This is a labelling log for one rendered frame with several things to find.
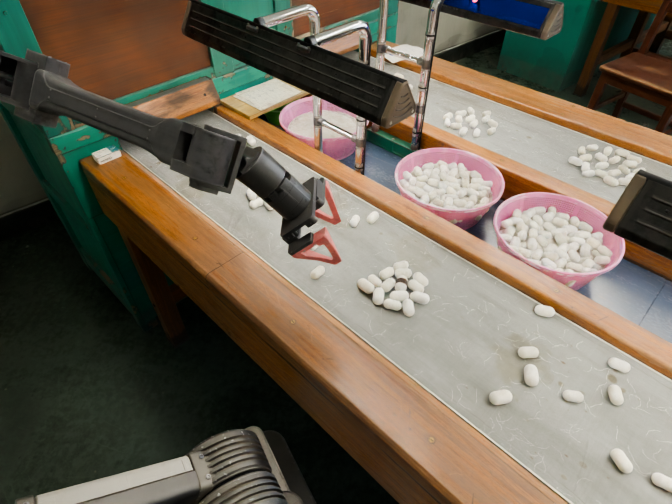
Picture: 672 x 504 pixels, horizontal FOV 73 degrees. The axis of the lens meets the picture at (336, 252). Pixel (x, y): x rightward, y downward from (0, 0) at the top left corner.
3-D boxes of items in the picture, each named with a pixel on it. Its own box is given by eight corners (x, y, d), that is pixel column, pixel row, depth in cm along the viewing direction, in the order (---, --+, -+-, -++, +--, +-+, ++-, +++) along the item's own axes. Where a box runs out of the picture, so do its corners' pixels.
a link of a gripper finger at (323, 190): (322, 251, 77) (284, 218, 72) (323, 223, 82) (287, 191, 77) (354, 232, 74) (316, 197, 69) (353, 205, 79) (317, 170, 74)
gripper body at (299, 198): (288, 244, 69) (252, 215, 65) (292, 202, 76) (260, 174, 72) (320, 223, 66) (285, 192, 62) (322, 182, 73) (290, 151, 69)
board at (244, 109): (250, 120, 133) (249, 116, 132) (220, 103, 141) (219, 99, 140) (329, 85, 150) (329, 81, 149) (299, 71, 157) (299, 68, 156)
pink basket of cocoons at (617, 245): (574, 327, 91) (593, 296, 84) (462, 260, 104) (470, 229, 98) (624, 259, 105) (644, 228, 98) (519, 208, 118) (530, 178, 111)
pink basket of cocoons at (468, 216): (485, 253, 106) (494, 222, 99) (377, 224, 114) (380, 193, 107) (502, 190, 124) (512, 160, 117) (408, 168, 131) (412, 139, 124)
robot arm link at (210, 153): (2, 111, 74) (15, 44, 72) (37, 119, 80) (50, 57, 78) (200, 198, 59) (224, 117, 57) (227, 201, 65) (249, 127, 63)
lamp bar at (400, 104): (387, 131, 75) (390, 88, 70) (181, 35, 106) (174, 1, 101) (416, 114, 79) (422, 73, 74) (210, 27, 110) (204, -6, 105)
